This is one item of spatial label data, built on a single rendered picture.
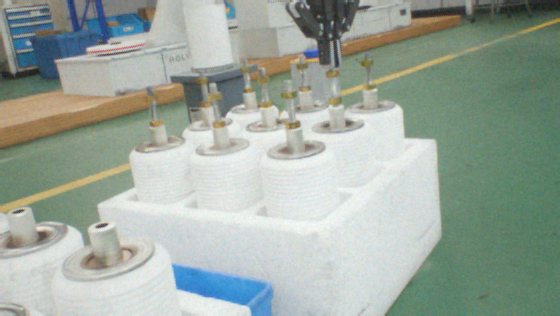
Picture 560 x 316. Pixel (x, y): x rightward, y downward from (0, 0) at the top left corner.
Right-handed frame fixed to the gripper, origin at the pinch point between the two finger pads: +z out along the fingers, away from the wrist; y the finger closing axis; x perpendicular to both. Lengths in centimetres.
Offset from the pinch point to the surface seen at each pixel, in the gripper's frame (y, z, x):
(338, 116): -0.7, 8.6, -1.0
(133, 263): -40.6, 10.0, -14.9
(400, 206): 3.8, 22.6, -7.1
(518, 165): 62, 35, 4
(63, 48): 135, 12, 435
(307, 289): -17.8, 25.0, -9.1
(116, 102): 58, 29, 192
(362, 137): -0.5, 11.3, -4.9
